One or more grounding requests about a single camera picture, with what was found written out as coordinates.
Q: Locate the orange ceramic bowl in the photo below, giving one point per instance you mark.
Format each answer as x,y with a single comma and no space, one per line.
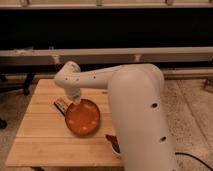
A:
83,119

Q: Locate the dark chocolate bar package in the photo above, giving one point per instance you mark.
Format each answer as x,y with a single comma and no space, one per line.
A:
61,105

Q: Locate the white horizontal rail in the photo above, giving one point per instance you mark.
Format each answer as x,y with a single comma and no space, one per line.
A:
106,55

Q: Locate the white cup with brown contents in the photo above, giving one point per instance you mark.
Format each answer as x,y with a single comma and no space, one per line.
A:
114,143

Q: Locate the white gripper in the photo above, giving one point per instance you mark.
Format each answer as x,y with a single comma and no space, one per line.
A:
74,95

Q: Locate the wooden table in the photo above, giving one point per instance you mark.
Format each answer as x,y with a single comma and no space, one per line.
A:
43,140

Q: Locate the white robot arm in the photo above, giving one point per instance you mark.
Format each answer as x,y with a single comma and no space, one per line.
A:
134,96

